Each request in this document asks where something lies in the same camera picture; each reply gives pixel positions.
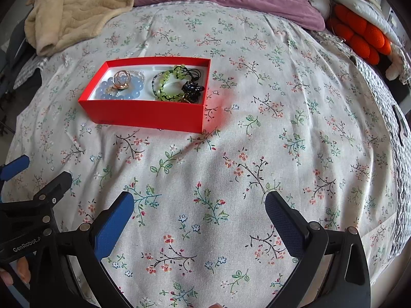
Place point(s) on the red jewelry box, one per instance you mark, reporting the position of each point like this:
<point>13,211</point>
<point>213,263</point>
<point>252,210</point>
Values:
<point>141,112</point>

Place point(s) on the gold rings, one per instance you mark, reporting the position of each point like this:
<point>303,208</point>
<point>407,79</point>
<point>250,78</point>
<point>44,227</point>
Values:
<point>118,86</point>

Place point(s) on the floral bed sheet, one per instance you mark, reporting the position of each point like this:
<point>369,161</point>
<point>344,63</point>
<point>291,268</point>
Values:
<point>224,154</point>

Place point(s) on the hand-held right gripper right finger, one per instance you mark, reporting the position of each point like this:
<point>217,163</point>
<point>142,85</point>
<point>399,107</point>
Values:
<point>282,221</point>

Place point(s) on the orange knot cushion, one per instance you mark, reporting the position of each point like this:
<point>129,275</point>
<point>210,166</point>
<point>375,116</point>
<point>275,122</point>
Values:
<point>356,35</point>

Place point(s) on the grey quilted blanket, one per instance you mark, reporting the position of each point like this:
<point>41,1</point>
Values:
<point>398,173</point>

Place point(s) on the grey chair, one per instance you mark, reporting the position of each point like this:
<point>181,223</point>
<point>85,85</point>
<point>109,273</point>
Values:
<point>14,51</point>

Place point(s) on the black bead ornament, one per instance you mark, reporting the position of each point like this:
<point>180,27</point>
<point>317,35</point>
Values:
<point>192,89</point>

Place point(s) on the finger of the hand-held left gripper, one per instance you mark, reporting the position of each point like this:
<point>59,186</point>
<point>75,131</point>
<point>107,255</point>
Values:
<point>54,184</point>
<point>14,168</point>

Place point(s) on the person's left hand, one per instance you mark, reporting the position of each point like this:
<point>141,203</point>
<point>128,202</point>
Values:
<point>23,268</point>

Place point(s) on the beige fleece blanket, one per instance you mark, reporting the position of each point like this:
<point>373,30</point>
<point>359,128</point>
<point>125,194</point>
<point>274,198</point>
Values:
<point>70,12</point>

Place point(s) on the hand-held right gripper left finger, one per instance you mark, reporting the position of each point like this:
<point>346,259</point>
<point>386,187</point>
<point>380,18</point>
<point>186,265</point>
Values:
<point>115,224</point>

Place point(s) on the white quilted cover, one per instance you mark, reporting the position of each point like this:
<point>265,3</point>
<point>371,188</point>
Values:
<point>362,6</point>

